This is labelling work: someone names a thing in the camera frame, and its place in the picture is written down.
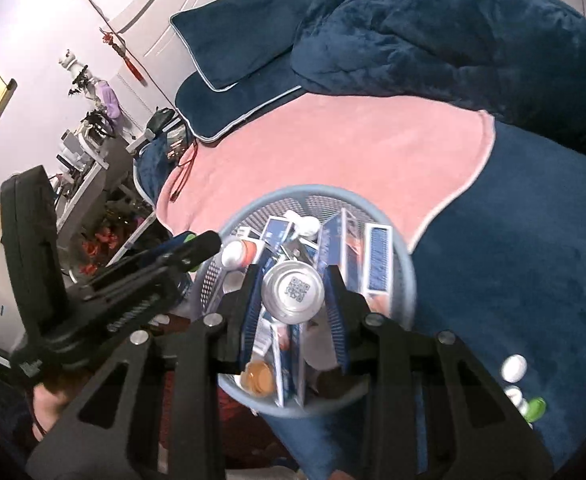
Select white figurine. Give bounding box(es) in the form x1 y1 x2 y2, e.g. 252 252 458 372
59 50 96 96

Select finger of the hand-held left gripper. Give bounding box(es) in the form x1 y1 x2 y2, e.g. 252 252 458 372
93 231 198 287
137 230 222 287

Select round blue mesh basket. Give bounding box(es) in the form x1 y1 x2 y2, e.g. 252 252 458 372
193 185 418 418

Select cluttered grey desk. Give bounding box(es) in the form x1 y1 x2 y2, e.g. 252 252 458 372
48 110 138 241

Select red artificial flowers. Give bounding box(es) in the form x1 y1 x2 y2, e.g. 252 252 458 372
70 200 154 281

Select purple plush item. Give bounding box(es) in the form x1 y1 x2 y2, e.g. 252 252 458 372
98 80 122 118

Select dark green bag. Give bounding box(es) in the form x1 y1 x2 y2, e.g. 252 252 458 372
147 107 178 133

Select person's left hand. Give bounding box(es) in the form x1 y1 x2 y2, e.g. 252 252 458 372
32 380 76 436

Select pink towel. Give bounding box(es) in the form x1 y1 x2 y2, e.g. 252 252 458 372
157 94 498 256

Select white carton with orange circle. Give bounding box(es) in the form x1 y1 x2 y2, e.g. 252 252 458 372
318 210 364 286

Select silver bottle cap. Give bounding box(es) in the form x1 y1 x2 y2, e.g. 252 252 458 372
260 259 326 325

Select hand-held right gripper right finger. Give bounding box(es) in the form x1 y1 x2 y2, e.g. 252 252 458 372
324 266 558 480

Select tall blue white carton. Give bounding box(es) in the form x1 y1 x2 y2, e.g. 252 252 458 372
360 222 394 296

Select white carved headboard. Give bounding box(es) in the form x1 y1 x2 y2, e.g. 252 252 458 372
108 0 388 126

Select red tassel ornament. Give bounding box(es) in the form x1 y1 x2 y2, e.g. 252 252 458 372
100 27 146 86

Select blue pillow with grey piping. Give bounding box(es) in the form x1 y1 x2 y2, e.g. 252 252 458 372
169 0 334 92
175 67 306 142

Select orange jar with white lid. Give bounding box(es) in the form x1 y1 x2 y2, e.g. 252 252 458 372
220 240 266 268
243 360 278 396

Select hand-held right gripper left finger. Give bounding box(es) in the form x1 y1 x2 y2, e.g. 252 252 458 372
25 264 267 480

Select blue plush comforter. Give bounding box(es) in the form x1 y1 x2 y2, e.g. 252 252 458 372
290 0 586 161

